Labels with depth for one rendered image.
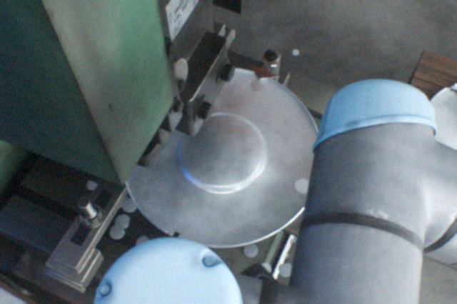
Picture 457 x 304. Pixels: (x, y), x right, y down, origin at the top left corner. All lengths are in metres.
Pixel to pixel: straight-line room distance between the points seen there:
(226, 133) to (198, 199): 0.11
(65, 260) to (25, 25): 0.52
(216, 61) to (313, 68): 1.23
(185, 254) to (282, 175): 0.52
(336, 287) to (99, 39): 0.20
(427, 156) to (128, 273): 0.19
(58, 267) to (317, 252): 0.55
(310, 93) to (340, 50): 0.90
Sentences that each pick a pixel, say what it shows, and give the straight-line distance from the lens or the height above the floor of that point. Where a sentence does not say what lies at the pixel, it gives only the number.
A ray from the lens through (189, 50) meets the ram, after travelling 0.65.
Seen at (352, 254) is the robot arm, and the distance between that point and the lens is 0.32.
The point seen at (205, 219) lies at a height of 0.78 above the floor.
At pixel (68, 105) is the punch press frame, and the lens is 0.39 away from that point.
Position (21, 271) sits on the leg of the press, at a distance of 0.97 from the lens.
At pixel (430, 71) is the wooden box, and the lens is 1.49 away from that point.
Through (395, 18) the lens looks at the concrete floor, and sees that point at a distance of 2.05.
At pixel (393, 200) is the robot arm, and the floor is 1.20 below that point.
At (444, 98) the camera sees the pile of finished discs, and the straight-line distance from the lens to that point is 1.45.
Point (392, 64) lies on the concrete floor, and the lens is 1.93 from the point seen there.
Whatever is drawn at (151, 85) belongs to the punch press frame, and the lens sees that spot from 0.46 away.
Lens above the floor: 1.50
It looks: 63 degrees down
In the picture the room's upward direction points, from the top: straight up
